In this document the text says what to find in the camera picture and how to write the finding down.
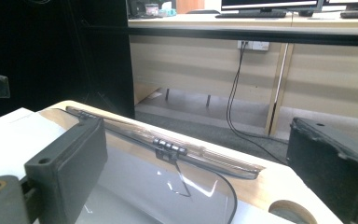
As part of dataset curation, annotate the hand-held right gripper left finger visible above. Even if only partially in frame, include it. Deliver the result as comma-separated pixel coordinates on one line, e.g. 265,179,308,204
24,117,108,224

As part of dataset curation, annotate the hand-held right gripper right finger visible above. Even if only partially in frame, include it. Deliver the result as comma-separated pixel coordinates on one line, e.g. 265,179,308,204
286,117,358,224

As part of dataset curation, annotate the gray box with clear lid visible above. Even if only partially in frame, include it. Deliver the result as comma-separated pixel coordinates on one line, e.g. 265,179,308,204
36,105,266,224

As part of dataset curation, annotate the white table mat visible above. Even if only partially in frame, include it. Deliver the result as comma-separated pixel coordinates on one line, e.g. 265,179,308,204
0,106,82,183

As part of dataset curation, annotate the black curtain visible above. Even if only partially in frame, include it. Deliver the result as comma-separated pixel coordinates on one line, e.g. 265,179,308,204
0,0,136,125

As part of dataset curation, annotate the white power strip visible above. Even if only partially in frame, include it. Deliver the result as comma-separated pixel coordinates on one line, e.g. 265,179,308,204
237,40,270,52

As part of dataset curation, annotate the black computer mouse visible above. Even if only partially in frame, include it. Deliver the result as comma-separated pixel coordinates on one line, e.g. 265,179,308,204
297,8,315,18

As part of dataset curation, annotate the light wooden office desk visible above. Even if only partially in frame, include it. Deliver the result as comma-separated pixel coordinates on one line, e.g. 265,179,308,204
127,12,358,138

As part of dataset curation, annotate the computer monitor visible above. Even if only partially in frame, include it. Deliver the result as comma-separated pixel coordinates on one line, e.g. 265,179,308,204
220,0,324,12

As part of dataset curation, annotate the small clear jar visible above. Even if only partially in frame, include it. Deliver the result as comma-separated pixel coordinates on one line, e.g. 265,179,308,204
145,3,159,17

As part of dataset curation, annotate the cyan desk item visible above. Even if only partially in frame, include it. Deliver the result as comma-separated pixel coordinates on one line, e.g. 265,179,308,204
158,7,178,18

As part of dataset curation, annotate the black hanging power cable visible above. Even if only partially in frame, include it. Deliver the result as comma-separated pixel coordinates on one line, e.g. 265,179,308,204
226,41,291,166

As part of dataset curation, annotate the black horizontal frame bar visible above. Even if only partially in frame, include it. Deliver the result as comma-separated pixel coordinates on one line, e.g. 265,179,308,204
126,25,358,48

